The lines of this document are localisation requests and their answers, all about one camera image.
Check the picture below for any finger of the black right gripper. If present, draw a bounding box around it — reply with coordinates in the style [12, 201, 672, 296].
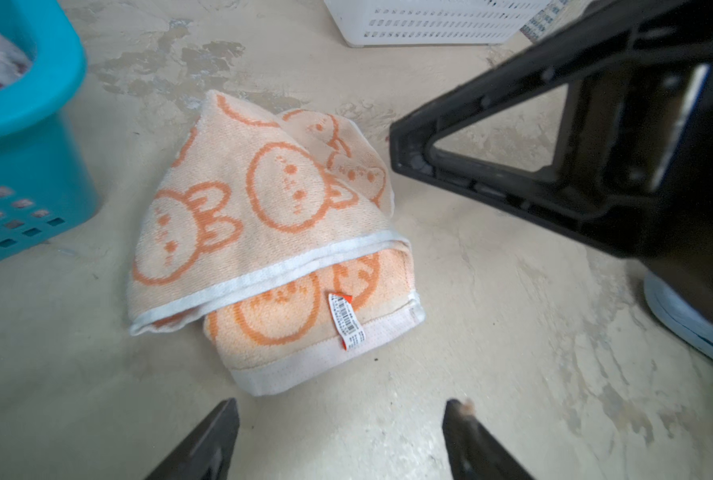
[390, 1, 713, 255]

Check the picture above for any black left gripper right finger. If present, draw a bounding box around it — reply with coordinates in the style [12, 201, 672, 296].
[442, 399, 534, 480]

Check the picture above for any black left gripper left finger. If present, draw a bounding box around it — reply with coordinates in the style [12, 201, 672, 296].
[146, 398, 240, 480]

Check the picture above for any orange bunny pattern towel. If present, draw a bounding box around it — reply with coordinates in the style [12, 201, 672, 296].
[128, 91, 425, 396]

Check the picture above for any white plastic basket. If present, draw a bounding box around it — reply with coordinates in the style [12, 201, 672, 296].
[324, 0, 549, 48]

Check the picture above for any teal plastic basket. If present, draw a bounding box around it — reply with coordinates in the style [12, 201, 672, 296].
[0, 1, 98, 261]

